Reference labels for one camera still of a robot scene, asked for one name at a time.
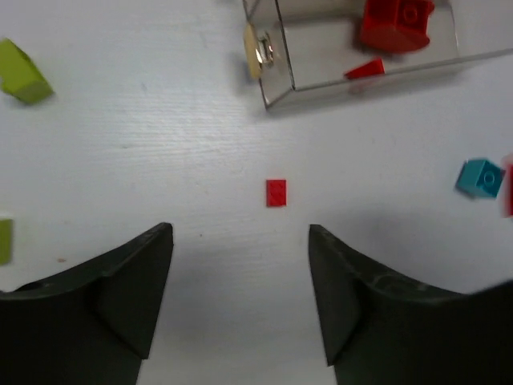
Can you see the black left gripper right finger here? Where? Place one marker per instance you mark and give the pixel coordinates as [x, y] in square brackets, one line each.
[382, 327]

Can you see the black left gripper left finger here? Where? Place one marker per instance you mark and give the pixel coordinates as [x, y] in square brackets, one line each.
[91, 324]

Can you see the small red lego piece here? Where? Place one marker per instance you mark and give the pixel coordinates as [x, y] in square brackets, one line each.
[276, 193]

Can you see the red sloped lego piece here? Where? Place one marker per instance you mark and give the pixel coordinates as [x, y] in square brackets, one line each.
[507, 186]

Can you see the small green lego piece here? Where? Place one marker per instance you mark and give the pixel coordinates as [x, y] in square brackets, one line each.
[20, 78]

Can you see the small red lego wedge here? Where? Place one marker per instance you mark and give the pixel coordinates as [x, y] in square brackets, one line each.
[372, 68]

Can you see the red rounded lego brick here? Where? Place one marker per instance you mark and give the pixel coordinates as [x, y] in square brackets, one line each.
[396, 26]

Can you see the green lego at edge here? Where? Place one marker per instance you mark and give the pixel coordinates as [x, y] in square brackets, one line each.
[6, 240]

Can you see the blue square lego brick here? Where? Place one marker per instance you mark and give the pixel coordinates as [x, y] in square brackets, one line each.
[480, 178]

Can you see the clear bin nearest front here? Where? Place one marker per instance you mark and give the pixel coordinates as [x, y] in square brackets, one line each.
[299, 51]

